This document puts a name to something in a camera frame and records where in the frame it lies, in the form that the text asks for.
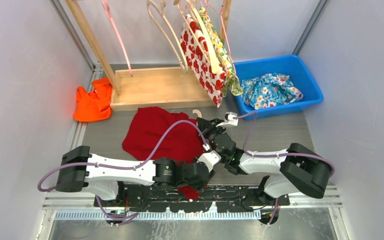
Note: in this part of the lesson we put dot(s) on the wooden hanger rack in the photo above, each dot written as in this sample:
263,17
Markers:
159,86

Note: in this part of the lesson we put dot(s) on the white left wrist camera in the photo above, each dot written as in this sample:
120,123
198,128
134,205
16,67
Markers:
209,157

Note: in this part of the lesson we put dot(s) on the dark red cloth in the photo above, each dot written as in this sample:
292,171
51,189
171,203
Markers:
148,125

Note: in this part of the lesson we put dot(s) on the beige wooden hanger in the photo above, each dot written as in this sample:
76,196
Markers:
197,112
156,12

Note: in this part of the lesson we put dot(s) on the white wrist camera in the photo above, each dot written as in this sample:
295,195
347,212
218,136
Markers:
209,157
230,120

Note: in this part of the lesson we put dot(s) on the cream wooden hanger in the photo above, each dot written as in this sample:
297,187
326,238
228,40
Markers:
209,53

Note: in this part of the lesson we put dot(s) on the blue floral cloth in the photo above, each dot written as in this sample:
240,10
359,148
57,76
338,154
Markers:
269,90

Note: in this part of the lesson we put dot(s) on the red poppy print cloth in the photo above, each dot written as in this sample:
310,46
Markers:
192,43

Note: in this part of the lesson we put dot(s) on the thick pink hanger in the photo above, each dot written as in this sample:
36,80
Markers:
107,10

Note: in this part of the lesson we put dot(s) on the lemon print skirt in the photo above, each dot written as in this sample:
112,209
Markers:
231,81

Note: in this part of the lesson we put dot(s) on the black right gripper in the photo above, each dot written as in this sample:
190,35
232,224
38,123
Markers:
208,126

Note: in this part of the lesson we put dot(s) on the orange cloth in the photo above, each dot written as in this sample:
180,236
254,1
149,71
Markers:
94,106

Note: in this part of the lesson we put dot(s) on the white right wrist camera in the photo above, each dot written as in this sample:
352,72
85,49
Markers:
230,120

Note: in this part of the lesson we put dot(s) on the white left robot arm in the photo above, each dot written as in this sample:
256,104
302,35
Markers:
83,171

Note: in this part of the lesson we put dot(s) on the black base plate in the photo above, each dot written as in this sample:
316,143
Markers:
225,199

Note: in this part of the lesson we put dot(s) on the thin pink wire hanger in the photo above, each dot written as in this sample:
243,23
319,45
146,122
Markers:
224,13

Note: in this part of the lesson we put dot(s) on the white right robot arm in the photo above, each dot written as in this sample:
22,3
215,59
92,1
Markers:
291,170

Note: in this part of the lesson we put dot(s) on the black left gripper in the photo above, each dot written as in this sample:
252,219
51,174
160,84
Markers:
199,185

